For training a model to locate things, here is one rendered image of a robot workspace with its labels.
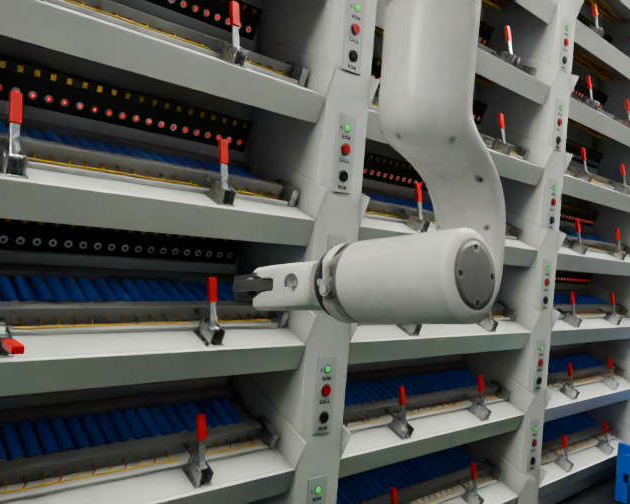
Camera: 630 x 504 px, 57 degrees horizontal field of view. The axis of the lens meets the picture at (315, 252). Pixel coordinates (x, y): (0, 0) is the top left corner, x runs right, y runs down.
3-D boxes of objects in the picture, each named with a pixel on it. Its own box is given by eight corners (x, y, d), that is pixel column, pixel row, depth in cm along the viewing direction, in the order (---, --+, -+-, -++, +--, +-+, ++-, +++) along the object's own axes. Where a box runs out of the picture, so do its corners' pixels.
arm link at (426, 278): (396, 245, 63) (335, 236, 57) (507, 232, 53) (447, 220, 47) (397, 323, 62) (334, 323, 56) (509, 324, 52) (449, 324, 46)
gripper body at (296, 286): (313, 319, 57) (247, 319, 65) (382, 318, 64) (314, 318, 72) (312, 243, 58) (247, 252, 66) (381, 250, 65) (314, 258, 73)
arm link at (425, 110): (462, 51, 67) (441, 315, 66) (366, -1, 56) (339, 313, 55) (536, 31, 60) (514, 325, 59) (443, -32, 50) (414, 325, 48)
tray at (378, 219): (530, 267, 137) (556, 213, 133) (349, 250, 97) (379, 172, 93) (464, 232, 151) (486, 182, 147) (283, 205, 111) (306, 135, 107)
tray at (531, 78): (543, 105, 137) (569, 46, 134) (367, 21, 97) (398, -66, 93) (476, 85, 152) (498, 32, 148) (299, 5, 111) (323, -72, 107)
